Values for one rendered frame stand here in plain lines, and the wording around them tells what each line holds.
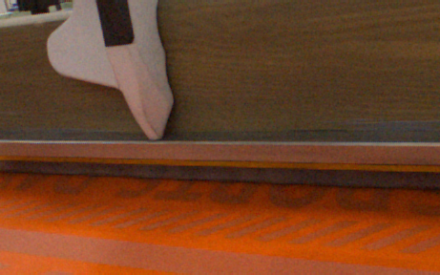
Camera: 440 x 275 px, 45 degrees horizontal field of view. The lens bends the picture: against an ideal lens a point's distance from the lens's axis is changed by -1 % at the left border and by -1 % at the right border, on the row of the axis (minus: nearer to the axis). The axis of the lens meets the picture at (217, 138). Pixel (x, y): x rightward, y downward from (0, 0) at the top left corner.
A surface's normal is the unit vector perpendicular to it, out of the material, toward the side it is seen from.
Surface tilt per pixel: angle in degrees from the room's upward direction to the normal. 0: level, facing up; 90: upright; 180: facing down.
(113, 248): 0
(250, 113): 91
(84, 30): 83
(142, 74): 105
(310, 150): 91
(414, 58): 91
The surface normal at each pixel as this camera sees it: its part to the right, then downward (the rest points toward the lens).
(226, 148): -0.40, 0.39
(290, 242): -0.16, -0.93
